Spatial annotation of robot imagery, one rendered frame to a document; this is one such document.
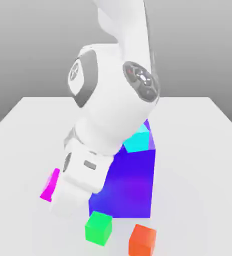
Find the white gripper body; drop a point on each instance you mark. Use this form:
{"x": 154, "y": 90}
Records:
{"x": 70, "y": 202}

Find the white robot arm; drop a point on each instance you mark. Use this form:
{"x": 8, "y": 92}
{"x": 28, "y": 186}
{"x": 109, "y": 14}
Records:
{"x": 116, "y": 104}

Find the small magenta cube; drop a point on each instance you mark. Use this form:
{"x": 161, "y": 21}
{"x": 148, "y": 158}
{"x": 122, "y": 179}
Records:
{"x": 51, "y": 185}

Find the small green cube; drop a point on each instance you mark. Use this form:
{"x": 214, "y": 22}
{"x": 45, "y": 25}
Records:
{"x": 98, "y": 228}

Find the small orange cube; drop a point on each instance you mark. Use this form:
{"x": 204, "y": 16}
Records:
{"x": 142, "y": 241}

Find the small cyan cube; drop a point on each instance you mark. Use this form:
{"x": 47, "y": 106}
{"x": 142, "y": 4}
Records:
{"x": 138, "y": 142}

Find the large blue box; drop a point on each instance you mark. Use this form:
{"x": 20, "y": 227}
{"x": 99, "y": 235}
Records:
{"x": 132, "y": 184}

